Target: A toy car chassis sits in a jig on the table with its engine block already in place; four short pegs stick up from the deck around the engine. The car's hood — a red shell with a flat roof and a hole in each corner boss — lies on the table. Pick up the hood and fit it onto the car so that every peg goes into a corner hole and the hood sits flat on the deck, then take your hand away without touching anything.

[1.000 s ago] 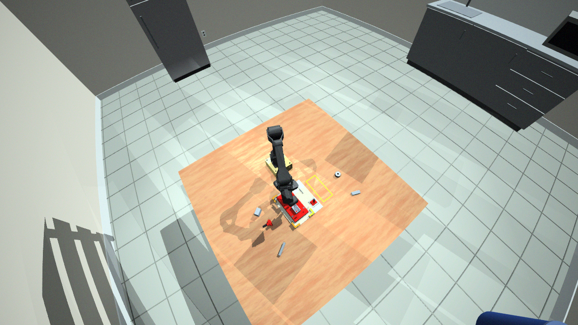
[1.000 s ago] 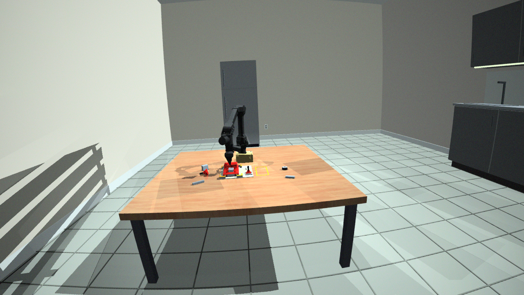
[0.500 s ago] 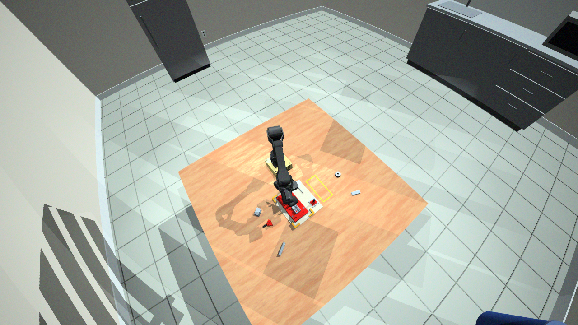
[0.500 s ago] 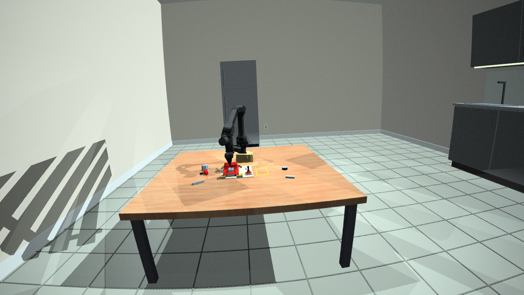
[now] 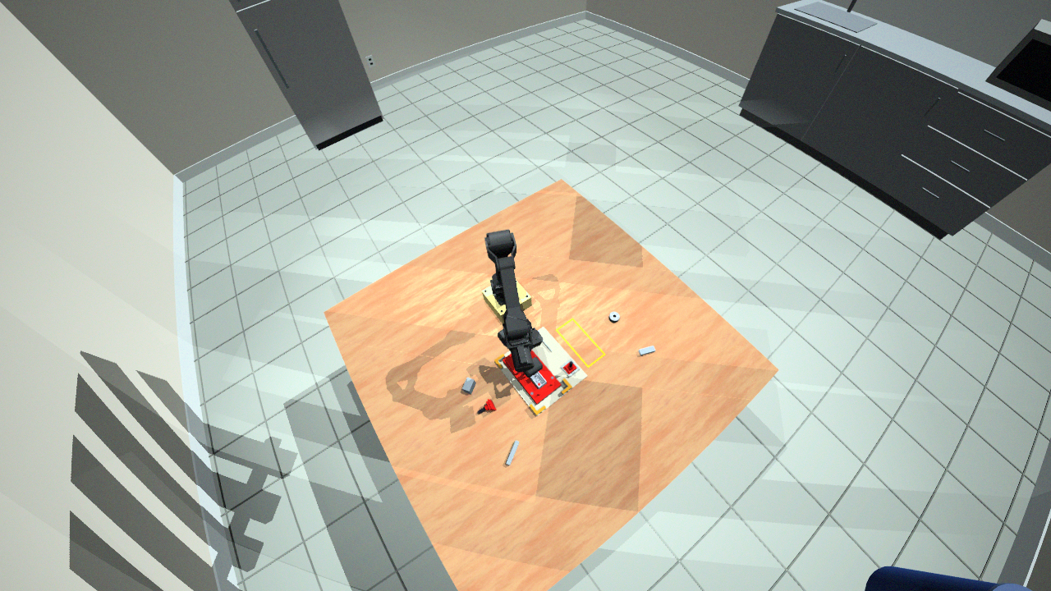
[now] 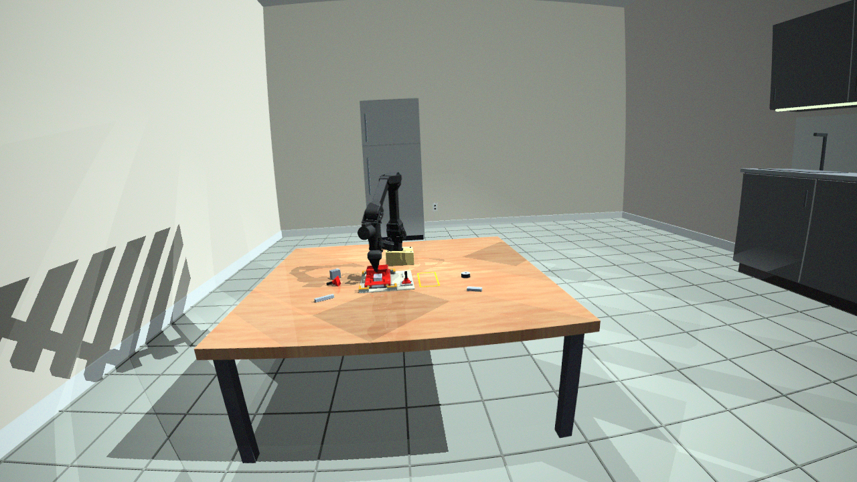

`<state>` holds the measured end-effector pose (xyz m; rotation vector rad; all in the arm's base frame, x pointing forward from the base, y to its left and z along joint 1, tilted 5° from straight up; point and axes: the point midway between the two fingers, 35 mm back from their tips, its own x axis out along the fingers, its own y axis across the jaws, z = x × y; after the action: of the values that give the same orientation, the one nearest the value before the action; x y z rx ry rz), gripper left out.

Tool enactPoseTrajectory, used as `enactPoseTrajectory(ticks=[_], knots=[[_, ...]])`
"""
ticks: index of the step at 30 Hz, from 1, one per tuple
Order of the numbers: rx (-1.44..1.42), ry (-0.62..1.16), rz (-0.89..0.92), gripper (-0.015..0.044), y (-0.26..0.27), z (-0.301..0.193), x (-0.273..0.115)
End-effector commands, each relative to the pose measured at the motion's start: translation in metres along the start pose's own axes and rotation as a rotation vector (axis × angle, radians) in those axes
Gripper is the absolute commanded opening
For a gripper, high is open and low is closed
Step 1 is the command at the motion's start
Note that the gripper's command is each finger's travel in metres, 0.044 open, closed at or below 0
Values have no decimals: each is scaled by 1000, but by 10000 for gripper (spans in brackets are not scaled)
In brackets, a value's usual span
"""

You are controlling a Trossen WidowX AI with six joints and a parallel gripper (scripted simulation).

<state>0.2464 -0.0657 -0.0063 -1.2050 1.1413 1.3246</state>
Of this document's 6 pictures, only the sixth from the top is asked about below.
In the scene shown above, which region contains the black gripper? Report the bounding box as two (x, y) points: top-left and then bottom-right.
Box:
(368, 235), (384, 272)

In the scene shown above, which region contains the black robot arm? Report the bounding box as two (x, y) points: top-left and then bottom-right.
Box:
(358, 172), (406, 252)

